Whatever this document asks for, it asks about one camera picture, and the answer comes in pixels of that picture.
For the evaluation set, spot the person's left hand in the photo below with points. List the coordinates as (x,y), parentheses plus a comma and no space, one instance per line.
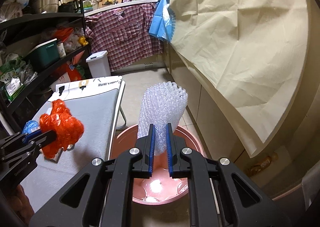
(19,202)

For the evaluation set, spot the white pedal bin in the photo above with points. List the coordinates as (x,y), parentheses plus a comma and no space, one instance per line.
(98,64)

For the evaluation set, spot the green storage box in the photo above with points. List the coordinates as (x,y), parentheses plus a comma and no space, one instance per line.
(43,55)

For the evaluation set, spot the clear bubble wrap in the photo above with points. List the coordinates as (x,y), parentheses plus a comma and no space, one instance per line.
(162,104)

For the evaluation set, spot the blue plastic bag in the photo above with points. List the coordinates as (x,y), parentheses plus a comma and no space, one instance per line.
(30,127)

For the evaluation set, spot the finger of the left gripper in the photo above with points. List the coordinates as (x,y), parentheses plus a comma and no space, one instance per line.
(37,139)
(19,139)

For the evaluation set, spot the orange plastic bag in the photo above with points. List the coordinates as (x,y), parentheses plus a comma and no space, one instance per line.
(68,129)

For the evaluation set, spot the grey ironing board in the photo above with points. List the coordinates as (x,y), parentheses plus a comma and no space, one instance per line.
(94,103)

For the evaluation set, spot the red plaid shirt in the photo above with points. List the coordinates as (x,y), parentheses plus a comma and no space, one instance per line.
(124,34)

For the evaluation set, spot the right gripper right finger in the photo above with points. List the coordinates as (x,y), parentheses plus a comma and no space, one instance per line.
(220,194)

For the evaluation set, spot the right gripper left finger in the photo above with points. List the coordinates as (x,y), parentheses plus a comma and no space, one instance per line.
(101,193)

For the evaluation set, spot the stainless steel pot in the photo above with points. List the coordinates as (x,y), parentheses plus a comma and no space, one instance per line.
(47,6)

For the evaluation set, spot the black metal shelf rack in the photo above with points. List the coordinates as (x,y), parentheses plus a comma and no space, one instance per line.
(23,34)

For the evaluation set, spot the pink plastic trash bucket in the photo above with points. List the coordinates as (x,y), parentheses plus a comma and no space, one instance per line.
(160,188)

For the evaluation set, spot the cream cloth with blue corner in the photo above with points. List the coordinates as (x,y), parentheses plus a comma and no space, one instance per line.
(249,55)

